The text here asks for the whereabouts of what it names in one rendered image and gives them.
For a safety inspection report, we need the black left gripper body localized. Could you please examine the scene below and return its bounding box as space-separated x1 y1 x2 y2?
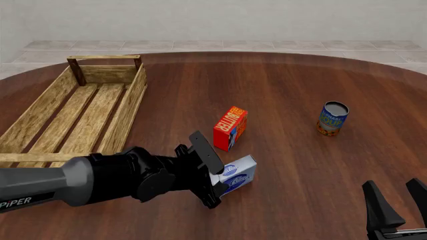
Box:
174 143 223 210

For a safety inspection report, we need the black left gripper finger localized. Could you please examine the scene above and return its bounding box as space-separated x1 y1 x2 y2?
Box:
213 181 232 200

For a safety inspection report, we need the white and blue cream cheese box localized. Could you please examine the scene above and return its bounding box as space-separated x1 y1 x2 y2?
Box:
209 154 258 197

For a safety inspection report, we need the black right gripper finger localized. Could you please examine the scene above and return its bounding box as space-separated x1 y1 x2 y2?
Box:
362 180 406 234
404 177 427 229

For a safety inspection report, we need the red butter box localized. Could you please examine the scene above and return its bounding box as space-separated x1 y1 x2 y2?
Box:
213 105 249 153

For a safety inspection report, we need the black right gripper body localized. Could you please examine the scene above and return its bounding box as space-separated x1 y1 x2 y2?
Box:
366 226 427 240

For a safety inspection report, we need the blue soup can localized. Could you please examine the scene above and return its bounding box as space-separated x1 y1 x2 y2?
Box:
316 100 350 138

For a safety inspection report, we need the wooden slat tray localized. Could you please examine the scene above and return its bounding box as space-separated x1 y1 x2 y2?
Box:
0 54 148 169

